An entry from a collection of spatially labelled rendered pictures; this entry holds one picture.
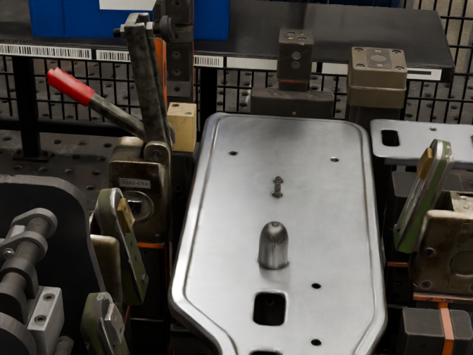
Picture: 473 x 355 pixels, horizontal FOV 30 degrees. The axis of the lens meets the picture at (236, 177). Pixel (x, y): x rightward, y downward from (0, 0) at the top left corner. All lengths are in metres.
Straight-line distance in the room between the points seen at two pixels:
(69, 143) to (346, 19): 0.61
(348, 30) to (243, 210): 0.49
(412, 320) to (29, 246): 0.41
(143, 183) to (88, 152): 0.69
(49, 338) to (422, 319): 0.41
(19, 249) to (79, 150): 1.06
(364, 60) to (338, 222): 0.32
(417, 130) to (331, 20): 0.32
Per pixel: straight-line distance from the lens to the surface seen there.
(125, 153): 1.04
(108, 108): 1.02
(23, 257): 0.67
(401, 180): 1.15
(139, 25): 0.95
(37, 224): 0.71
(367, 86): 1.25
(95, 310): 0.74
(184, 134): 1.10
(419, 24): 1.48
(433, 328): 0.92
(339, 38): 1.40
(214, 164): 1.11
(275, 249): 0.93
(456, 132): 1.23
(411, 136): 1.21
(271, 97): 1.27
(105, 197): 0.86
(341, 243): 0.99
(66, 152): 1.73
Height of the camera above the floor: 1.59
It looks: 33 degrees down
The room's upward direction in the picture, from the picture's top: 2 degrees clockwise
